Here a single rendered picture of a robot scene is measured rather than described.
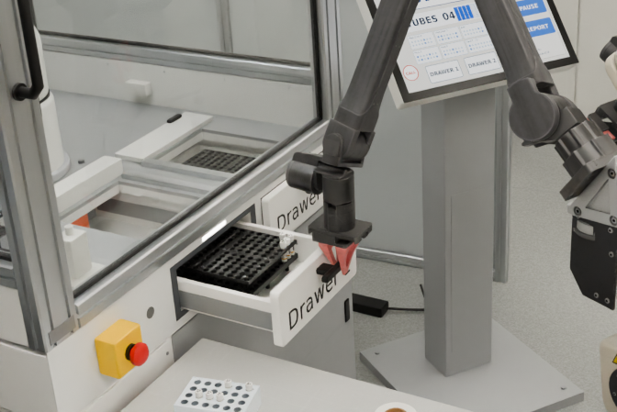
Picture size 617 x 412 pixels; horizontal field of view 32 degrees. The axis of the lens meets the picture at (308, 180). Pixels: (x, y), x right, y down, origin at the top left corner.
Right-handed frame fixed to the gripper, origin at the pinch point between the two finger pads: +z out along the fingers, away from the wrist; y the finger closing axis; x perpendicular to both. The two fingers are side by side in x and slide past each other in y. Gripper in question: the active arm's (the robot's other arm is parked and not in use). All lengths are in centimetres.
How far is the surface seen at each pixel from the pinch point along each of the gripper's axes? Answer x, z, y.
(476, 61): -88, -11, 8
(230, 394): 30.3, 9.8, 5.3
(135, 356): 37.8, 1.5, 18.6
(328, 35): -46, -28, 27
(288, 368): 15.2, 13.5, 3.2
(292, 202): -23.1, 1.8, 24.2
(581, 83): -280, 64, 35
